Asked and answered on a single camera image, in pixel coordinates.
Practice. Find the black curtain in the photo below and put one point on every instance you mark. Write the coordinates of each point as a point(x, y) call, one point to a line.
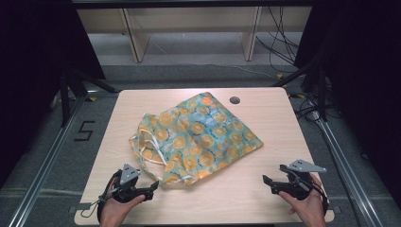
point(34, 63)
point(362, 78)

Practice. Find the citrus print fabric bag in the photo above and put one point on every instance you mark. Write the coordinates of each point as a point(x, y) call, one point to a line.
point(201, 135)

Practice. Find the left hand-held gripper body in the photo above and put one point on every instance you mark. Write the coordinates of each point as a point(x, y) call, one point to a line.
point(128, 176)

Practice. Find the aluminium floor rail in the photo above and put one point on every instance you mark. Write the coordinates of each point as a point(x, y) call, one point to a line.
point(346, 170)
point(44, 170)

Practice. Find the person's left hand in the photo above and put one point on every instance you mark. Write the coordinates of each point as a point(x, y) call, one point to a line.
point(113, 211)

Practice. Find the white shelf unit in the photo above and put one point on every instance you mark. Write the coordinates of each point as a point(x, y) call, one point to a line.
point(138, 44)

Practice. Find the person's right hand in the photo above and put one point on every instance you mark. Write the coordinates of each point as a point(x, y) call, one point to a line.
point(310, 209)

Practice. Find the yellow floor tape piece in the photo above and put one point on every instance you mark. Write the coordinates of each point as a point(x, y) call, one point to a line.
point(280, 76)
point(92, 99)

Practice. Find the black metal stand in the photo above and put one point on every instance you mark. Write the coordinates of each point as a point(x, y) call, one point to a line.
point(321, 94)
point(65, 97)

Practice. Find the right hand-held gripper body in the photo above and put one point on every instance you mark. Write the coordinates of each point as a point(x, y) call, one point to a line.
point(299, 186)

